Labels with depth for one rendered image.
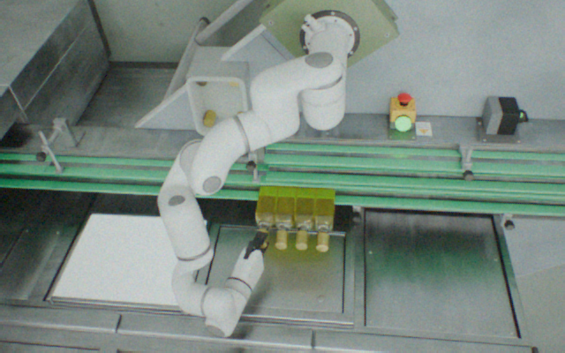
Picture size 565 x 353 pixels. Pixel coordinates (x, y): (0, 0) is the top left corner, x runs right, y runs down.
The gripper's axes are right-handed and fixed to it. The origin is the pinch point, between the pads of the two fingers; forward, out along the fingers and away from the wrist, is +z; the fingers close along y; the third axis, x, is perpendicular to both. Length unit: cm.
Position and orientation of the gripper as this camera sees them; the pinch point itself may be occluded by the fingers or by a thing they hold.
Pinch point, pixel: (260, 242)
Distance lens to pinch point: 145.3
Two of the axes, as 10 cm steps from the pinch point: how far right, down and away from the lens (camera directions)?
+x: -9.3, -2.1, 3.0
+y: -0.7, -7.1, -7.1
